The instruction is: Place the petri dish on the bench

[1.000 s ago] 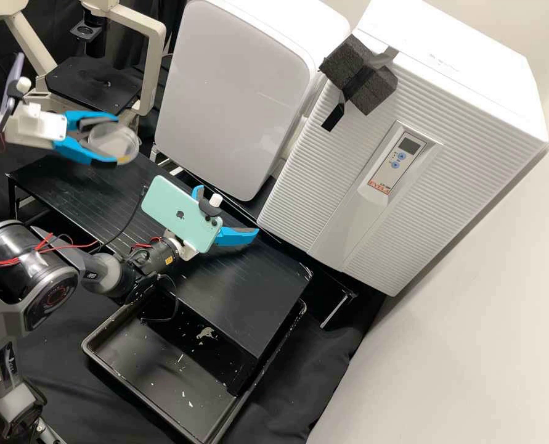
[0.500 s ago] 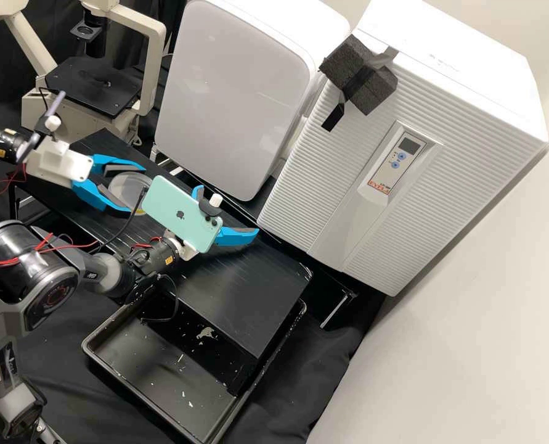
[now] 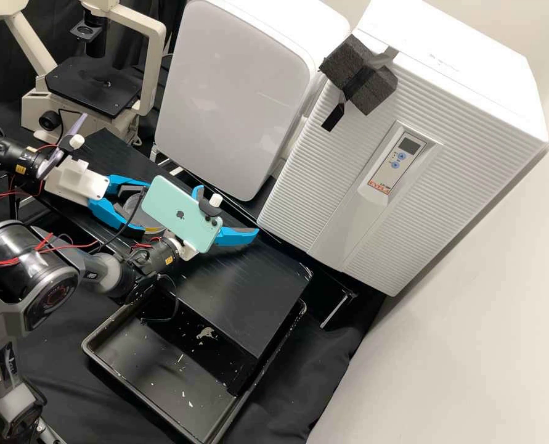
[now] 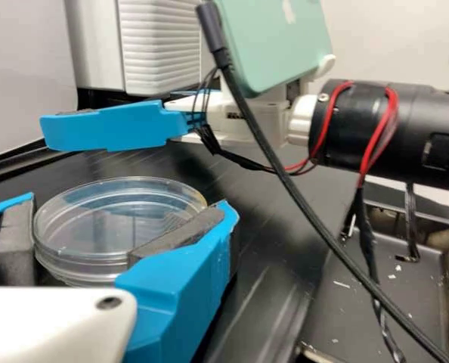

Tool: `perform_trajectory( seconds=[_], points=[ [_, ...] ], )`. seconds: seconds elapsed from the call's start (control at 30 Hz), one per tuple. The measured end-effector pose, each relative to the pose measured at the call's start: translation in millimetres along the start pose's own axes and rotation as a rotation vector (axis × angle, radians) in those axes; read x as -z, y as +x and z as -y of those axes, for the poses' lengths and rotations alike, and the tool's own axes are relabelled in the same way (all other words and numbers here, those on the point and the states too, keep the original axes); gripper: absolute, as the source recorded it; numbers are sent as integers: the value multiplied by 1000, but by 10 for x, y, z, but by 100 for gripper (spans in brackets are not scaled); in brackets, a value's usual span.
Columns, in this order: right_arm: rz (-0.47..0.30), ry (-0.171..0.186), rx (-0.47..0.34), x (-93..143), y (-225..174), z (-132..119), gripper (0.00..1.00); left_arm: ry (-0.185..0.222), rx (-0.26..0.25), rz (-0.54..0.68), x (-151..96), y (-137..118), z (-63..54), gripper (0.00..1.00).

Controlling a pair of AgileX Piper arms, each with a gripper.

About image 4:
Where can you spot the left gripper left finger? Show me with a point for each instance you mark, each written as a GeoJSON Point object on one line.
{"type": "Point", "coordinates": [13, 242]}

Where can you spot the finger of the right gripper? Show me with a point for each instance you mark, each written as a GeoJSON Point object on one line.
{"type": "Point", "coordinates": [115, 128]}

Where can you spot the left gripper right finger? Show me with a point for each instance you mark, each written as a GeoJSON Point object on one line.
{"type": "Point", "coordinates": [179, 287]}

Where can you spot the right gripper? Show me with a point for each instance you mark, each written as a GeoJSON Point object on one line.
{"type": "Point", "coordinates": [262, 121]}

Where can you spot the petri dish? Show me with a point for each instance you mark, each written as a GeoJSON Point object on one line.
{"type": "Point", "coordinates": [107, 227]}

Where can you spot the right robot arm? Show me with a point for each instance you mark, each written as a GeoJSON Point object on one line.
{"type": "Point", "coordinates": [409, 125]}

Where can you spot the black platform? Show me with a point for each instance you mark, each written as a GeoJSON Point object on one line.
{"type": "Point", "coordinates": [262, 211]}
{"type": "Point", "coordinates": [107, 96]}

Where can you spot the white incubator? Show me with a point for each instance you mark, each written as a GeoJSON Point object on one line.
{"type": "Point", "coordinates": [96, 45]}

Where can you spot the incubator door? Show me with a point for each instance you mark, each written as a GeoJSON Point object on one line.
{"type": "Point", "coordinates": [160, 45]}

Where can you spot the white box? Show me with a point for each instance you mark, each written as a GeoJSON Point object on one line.
{"type": "Point", "coordinates": [24, 68]}

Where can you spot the black tray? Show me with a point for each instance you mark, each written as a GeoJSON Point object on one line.
{"type": "Point", "coordinates": [417, 302]}

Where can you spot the right wrist camera phone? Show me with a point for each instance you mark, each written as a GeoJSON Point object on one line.
{"type": "Point", "coordinates": [277, 45]}

